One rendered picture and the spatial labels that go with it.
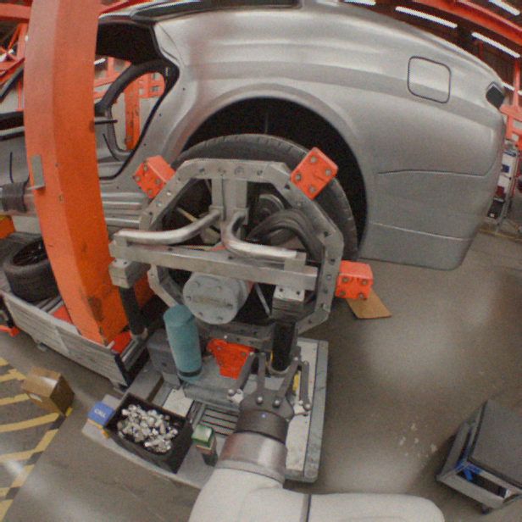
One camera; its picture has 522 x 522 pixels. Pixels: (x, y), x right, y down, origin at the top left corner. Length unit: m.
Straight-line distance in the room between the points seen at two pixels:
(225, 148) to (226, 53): 0.48
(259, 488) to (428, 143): 1.02
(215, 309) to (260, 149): 0.39
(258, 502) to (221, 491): 0.04
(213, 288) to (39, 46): 0.80
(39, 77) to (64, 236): 0.45
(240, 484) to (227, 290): 0.36
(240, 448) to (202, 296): 0.34
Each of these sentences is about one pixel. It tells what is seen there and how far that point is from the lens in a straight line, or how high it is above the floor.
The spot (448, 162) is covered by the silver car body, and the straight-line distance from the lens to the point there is 1.07.
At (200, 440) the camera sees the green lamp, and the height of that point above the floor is 0.66.
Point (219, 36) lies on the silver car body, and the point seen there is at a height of 1.56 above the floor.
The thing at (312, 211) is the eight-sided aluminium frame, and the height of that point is 1.03.
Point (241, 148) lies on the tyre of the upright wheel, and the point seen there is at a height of 1.15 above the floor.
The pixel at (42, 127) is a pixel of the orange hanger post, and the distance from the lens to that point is 0.80.
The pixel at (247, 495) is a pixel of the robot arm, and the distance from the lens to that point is 0.32.
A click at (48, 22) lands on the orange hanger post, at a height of 1.56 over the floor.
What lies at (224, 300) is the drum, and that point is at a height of 0.86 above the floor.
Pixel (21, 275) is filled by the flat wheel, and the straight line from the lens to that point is 1.93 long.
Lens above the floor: 1.20
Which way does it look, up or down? 28 degrees down
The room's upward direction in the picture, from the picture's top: 3 degrees clockwise
